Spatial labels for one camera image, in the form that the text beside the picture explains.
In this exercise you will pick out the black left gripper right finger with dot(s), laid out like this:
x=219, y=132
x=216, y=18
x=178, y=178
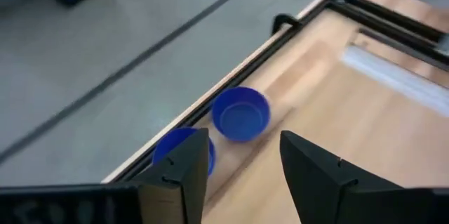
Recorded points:
x=326, y=189

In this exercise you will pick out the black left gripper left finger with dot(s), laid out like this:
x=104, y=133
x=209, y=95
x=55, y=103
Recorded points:
x=175, y=189

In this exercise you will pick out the small blue plastic bowl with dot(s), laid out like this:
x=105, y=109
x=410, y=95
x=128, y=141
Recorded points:
x=242, y=118
x=172, y=143

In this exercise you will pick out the black clamp hook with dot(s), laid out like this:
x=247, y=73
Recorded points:
x=280, y=18

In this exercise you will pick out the black metal table frame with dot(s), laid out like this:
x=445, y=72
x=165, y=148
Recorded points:
x=386, y=20

